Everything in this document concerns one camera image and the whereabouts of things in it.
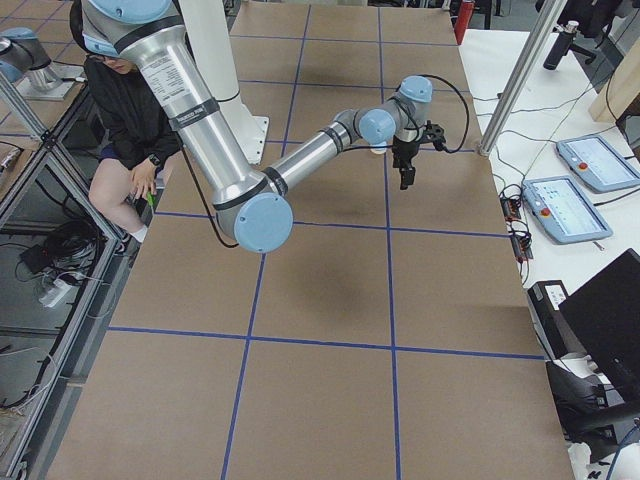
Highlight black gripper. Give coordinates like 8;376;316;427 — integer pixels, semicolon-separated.
392;139;420;190

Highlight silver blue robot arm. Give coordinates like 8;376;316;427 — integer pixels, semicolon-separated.
81;1;432;253

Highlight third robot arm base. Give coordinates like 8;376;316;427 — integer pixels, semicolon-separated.
1;27;85;101

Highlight orange black connector board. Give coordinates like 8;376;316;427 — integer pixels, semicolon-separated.
500;196;522;222

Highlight near blue teach pendant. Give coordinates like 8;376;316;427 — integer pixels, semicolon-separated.
522;176;613;244

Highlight blue teach pendant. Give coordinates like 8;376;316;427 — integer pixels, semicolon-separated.
522;176;613;244
556;134;639;193

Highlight brown paper table cover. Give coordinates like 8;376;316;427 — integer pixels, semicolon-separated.
47;3;576;480

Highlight red cylinder tube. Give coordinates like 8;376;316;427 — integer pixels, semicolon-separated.
454;0;475;45

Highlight blue tape grid lines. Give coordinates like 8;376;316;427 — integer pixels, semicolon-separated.
107;4;546;480

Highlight far blue teach pendant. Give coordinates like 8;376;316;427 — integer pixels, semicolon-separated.
556;134;639;193

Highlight black water bottle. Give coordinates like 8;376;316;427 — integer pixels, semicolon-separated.
543;20;579;70

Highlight black box with label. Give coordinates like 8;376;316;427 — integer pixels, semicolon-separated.
527;280;584;359

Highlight black computer monitor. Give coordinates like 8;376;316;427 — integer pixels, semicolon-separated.
560;248;639;401

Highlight person in black shirt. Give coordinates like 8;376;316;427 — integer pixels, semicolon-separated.
69;1;179;243

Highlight white power strip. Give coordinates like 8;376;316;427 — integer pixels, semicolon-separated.
39;278;72;308

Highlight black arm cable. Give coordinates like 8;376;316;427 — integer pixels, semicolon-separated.
339;74;473;154

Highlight black pendant cable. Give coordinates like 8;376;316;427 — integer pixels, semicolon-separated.
469;74;640;211

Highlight aluminium frame post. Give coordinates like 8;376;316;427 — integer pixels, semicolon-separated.
478;0;566;157

